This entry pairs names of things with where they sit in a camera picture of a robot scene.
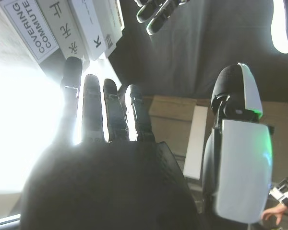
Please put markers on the person's hand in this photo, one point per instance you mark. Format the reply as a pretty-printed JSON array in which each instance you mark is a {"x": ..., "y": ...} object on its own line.
[{"x": 274, "y": 212}]

